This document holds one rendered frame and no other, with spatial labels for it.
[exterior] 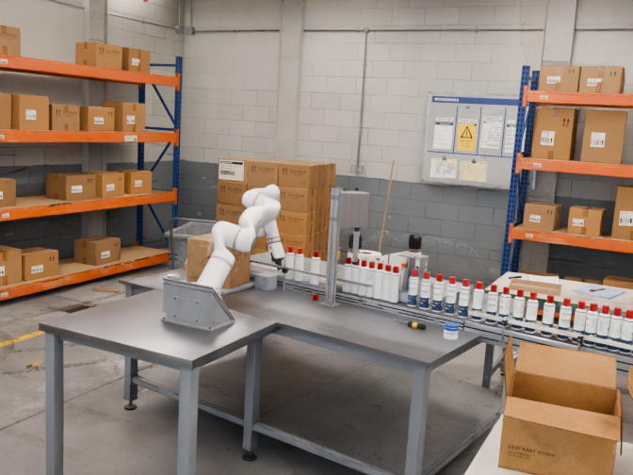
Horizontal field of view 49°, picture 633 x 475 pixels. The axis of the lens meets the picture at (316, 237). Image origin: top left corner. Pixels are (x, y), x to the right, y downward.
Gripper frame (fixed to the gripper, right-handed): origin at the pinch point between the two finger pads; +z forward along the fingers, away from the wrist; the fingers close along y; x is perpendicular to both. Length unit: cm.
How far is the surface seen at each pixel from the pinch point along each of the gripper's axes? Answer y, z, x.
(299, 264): -1.7, 1.4, -16.8
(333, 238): -17, -8, -56
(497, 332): -5, 57, -133
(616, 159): 367, -29, -126
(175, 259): 90, -29, 189
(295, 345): 62, 58, 53
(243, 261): -23.7, -7.7, 6.9
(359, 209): -9, -20, -72
